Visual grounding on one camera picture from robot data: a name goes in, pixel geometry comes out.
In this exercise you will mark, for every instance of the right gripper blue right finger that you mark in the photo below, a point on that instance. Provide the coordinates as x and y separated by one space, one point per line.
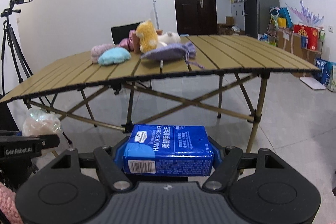
218 151

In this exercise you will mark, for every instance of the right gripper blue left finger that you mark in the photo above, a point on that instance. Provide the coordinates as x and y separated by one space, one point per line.
118 151

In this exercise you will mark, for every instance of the clear plastic bag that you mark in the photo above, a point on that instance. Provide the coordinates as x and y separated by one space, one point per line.
39 122

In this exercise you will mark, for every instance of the blue tissue pack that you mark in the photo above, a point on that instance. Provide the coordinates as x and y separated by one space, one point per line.
167 150

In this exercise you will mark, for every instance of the light blue fuzzy cloth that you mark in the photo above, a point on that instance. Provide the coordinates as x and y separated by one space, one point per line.
112 56

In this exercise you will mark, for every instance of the purple knitted pouch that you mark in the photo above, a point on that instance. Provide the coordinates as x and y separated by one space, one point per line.
176 51

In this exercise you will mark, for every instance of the yellow alpaca plush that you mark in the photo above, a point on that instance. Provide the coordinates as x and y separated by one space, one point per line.
148 37

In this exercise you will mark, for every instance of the tan folding slat table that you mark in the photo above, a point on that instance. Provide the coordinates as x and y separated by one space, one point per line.
242 56

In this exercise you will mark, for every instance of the lilac fuzzy rolled cloth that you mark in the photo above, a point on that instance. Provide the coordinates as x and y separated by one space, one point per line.
97 51

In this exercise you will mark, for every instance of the pink satin pouch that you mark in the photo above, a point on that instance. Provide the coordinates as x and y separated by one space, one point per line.
128 43

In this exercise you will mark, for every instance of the white floor scale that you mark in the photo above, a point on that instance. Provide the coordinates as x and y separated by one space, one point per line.
312 83

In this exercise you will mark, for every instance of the black folding chair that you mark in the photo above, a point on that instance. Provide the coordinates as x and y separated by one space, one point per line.
120 32

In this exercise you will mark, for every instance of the white alpaca plush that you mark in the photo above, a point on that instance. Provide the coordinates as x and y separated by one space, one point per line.
167 39

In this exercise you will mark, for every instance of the brown cardboard box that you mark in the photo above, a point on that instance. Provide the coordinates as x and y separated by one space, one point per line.
291 42

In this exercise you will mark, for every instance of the blue pet food bag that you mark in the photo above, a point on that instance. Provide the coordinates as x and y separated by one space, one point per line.
323 76

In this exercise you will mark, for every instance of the red gift box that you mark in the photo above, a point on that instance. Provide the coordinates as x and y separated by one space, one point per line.
309 36

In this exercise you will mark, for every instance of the purple feather decoration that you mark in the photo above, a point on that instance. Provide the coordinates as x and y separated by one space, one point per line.
307 17

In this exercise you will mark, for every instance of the black camera tripod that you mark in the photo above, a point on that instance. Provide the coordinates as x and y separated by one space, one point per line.
10 39

